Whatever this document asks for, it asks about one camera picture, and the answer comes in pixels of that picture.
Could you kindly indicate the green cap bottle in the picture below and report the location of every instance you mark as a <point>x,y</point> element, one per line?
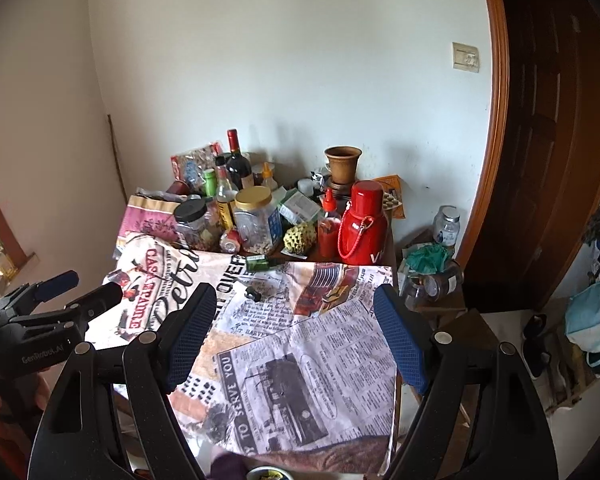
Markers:
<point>209,182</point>

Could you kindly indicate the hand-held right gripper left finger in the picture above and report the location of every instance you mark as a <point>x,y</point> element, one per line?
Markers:
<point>190,330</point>

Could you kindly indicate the person's left hand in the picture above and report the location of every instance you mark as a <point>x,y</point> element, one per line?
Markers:
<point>2,410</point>

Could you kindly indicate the pink patterned bag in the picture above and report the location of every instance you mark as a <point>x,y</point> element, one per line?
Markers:
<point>147,220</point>

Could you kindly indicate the green cloth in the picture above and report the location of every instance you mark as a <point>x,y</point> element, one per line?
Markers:
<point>425,259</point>

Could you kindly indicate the clear jar black lid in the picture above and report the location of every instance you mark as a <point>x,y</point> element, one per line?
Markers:
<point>195,225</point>

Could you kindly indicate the large clear glass jar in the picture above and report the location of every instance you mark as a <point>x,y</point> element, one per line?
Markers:
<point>430,285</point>

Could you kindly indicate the green glass bottle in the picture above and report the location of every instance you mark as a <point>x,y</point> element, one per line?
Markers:
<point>259,262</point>

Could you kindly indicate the dark wooden stand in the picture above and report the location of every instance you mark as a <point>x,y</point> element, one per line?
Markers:
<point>342,194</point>

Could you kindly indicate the thin wooden stick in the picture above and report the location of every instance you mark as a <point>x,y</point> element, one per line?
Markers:
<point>114,155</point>

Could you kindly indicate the clear jar gold lid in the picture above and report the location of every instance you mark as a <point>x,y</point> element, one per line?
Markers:
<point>255,225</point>

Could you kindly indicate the small black object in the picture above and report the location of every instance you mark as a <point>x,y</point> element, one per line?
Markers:
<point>253,293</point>

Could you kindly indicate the purple cloth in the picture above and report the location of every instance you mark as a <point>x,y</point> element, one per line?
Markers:
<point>227,467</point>

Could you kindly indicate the red thermos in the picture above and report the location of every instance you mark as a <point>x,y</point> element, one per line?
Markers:
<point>365,230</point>

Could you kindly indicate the dark wooden door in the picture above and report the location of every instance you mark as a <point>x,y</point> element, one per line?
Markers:
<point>545,135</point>

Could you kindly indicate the clear bottle yellow label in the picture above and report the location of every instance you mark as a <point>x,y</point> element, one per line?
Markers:
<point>225,200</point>

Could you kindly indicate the wooden door frame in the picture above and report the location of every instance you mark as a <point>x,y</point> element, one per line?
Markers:
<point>500,85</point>

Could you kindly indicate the printed tablecloth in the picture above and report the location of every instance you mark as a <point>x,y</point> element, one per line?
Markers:
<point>290,360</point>

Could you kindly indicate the white green box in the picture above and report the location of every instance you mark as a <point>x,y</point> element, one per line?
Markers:
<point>300,206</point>

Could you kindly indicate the wall light switch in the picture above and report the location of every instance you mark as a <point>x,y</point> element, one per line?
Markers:
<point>465,57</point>

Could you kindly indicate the small clear spice jar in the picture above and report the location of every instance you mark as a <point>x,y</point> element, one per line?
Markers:
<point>230,241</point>

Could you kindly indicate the glass jar white lid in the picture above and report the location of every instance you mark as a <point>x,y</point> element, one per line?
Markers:
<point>446,227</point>

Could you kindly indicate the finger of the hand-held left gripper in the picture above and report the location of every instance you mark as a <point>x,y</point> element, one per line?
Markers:
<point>100,297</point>
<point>55,282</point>

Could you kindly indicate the clear red snack packet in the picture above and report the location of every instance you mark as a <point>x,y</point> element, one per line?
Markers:
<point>192,162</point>

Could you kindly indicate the red sauce bottle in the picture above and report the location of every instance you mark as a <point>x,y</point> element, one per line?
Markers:
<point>328,232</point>

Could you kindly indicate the small bowl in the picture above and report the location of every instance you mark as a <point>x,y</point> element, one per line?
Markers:
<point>267,475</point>

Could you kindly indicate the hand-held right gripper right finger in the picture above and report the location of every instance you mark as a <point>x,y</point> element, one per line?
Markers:
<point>400,335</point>

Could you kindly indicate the dark shoe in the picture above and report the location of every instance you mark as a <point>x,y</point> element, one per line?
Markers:
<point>536,355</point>

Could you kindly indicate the dark wine bottle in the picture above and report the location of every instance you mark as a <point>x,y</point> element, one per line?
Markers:
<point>237,165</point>

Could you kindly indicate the yellow squeeze bottle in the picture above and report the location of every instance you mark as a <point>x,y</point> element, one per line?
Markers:
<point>268,177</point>

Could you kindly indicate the brown clay pot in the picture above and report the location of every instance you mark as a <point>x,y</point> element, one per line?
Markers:
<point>342,165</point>

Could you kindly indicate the orange packet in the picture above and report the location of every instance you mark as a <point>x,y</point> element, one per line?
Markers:
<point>394,190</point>

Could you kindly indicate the custard apple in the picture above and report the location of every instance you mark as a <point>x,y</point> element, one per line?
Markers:
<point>299,240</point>

